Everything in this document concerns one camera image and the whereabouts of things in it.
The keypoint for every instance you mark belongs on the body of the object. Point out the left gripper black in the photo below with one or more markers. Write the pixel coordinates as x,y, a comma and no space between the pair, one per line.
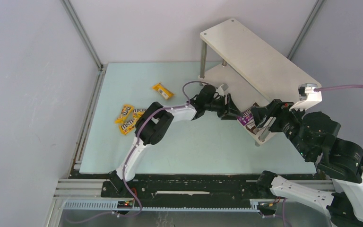
227,104

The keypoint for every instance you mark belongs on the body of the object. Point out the white two-tier shelf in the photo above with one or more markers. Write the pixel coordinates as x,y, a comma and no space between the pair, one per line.
252,69

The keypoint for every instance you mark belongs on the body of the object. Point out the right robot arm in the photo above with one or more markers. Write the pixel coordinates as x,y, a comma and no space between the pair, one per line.
314,136

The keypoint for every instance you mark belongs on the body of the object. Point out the corner aluminium profile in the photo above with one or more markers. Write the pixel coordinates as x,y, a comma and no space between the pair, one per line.
69,8
316,9

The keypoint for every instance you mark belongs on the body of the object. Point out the yellow candy bar wrapper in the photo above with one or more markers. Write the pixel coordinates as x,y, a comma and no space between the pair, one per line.
164,92

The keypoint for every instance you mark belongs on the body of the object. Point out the left corner aluminium profile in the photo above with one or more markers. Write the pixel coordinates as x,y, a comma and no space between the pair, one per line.
69,8

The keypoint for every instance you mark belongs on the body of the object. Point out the right corner aluminium profile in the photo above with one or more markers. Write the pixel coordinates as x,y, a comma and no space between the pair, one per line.
316,9

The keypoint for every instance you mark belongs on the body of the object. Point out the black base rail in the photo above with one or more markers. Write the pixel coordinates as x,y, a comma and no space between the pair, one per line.
188,191

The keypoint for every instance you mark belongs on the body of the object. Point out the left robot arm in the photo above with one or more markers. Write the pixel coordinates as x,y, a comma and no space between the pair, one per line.
152,126

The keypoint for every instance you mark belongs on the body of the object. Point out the yellow candy bag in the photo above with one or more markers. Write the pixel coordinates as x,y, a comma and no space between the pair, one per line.
125,112
137,113
128,126

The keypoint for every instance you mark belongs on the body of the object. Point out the brown candy bag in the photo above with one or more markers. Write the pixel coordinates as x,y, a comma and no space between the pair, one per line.
255,112

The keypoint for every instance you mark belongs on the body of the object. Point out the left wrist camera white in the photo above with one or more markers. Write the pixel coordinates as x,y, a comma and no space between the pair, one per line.
221,89

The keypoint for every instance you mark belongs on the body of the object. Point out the purple candy bag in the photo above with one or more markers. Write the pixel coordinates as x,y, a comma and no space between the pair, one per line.
247,120

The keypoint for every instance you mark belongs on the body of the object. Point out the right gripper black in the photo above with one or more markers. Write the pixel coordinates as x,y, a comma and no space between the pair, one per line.
271,113

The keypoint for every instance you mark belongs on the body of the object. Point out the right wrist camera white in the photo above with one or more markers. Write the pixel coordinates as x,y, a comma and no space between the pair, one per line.
308,97

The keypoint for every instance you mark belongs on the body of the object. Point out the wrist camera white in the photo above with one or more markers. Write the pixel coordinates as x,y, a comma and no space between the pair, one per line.
308,97
221,89

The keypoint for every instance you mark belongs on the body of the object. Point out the small circuit board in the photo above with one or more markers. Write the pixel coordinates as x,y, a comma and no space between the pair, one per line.
125,204

